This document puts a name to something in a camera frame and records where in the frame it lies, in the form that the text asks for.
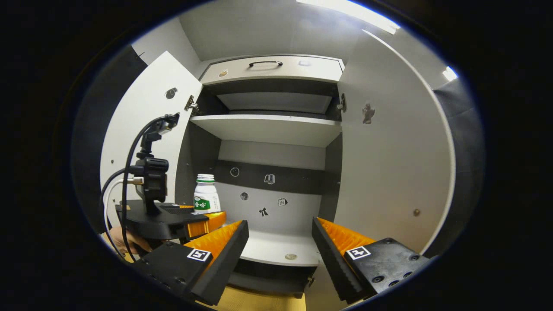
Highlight white cable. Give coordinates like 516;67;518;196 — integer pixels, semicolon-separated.
103;177;144;243

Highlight black backdrop cloth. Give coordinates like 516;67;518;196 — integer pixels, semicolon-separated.
432;78;485;257

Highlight white cabinet door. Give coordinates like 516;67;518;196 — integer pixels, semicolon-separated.
335;30;457;256
100;51;203;216

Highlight grey cabinet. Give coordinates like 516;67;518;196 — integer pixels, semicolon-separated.
175;54;347;298

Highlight white bottle with green label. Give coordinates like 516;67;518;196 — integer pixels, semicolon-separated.
193;174;221;214

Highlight beige drawer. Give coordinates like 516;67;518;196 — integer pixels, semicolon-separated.
200;55;345;85

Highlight long ceiling light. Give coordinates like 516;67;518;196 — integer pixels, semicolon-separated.
297;0;400;35

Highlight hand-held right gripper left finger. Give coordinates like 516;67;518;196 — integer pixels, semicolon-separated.
131;220;250;305

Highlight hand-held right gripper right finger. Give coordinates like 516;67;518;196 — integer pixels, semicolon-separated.
312;217;431;305

